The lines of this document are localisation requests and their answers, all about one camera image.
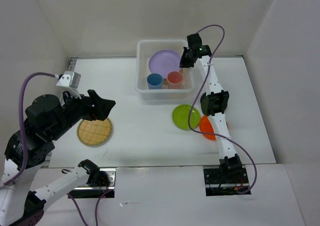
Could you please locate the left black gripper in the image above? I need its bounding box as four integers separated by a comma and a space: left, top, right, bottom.
50, 86, 117, 139

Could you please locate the pink plastic cup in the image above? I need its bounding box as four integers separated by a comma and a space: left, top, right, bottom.
166, 71, 184, 90

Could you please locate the purple plastic plate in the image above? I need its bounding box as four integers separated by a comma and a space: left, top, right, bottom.
148, 49, 181, 79

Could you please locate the blue plastic cup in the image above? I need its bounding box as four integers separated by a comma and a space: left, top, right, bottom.
146, 73, 163, 90

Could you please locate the green plastic plate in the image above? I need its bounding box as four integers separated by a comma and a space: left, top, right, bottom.
171, 104, 201, 131

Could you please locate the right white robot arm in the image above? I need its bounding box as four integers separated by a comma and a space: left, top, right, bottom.
180, 33, 243, 183

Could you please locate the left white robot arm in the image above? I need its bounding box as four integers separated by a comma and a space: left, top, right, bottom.
0, 89, 116, 226

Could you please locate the clear plastic bin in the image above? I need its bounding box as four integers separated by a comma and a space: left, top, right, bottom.
135, 39, 195, 101

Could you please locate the round bamboo tray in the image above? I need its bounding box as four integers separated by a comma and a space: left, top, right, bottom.
76, 118, 113, 147

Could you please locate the orange plastic plate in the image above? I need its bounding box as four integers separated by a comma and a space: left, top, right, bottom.
198, 115, 217, 141

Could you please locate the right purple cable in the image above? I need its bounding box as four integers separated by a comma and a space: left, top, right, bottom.
187, 24, 258, 195

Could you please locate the purple cable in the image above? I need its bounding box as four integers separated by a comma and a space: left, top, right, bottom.
187, 24, 258, 195
0, 72, 115, 226

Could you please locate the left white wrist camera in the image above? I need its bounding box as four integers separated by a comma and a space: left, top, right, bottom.
56, 71, 81, 98

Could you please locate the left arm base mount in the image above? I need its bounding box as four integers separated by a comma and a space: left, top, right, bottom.
69, 168, 116, 199

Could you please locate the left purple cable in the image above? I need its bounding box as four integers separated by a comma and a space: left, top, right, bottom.
0, 72, 115, 226

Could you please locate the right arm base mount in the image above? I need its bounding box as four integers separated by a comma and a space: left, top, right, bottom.
203, 155, 251, 197

